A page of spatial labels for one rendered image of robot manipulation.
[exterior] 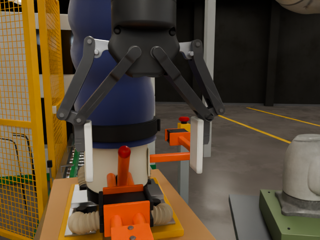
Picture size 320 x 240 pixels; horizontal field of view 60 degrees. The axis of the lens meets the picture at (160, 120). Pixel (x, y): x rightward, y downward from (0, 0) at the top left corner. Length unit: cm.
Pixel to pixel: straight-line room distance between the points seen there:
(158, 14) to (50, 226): 63
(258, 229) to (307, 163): 31
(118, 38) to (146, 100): 37
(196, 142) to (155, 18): 16
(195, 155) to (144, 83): 36
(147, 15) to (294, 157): 87
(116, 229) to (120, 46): 28
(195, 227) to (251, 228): 45
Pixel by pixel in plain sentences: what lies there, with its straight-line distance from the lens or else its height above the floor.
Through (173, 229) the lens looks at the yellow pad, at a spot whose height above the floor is 96.
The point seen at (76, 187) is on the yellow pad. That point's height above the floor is 97.
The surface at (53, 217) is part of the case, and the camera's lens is 84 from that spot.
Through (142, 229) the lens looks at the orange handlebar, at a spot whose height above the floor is 109.
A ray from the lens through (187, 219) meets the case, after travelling 79.
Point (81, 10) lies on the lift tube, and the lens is 69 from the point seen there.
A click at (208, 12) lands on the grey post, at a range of 433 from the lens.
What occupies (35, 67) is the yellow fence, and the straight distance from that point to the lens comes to 190.
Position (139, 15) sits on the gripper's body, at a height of 139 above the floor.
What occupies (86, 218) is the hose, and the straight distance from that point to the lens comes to 64.
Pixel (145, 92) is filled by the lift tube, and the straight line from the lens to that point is 68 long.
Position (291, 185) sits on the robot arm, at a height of 93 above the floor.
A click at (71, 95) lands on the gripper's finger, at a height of 131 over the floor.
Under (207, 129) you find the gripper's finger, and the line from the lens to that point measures 36.
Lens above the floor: 133
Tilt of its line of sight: 10 degrees down
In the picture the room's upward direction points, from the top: straight up
